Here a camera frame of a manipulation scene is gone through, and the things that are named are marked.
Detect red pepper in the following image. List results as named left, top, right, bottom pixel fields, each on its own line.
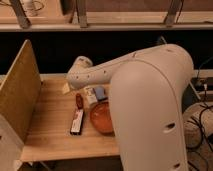
left=76, top=93, right=84, bottom=109

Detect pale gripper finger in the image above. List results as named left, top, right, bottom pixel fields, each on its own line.
left=62, top=83, right=70, bottom=94

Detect left wooden side panel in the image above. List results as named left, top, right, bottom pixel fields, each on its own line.
left=0, top=40, right=41, bottom=142

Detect orange bowl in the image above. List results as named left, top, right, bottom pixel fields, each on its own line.
left=90, top=102, right=114, bottom=134

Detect black cables on floor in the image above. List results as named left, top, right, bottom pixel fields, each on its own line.
left=184, top=54, right=213, bottom=171

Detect blue sponge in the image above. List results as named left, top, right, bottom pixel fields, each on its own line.
left=94, top=86, right=107, bottom=101

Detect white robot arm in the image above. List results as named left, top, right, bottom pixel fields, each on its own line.
left=67, top=44, right=193, bottom=171

